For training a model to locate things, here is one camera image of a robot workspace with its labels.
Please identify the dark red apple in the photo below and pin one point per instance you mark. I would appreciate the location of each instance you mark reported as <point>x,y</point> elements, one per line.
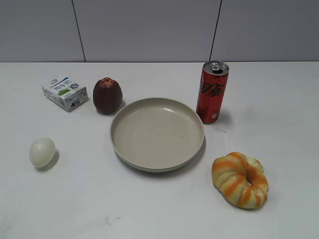
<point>107,96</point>

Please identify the beige round plate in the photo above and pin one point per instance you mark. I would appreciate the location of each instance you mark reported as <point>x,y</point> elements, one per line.
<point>157,135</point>

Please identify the small white milk carton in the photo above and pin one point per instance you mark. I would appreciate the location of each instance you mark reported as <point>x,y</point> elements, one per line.
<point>65,92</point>

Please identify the red cola can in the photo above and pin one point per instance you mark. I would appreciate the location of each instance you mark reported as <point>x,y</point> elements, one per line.
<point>213,82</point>

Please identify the white egg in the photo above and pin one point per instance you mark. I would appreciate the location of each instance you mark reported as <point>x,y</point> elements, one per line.
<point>42,152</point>

